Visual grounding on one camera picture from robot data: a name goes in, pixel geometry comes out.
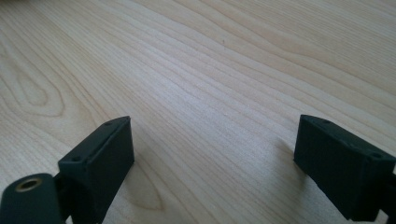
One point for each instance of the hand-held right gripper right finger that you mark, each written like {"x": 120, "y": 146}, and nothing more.
{"x": 345, "y": 171}

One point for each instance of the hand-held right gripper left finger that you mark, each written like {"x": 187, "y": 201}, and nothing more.
{"x": 96, "y": 171}

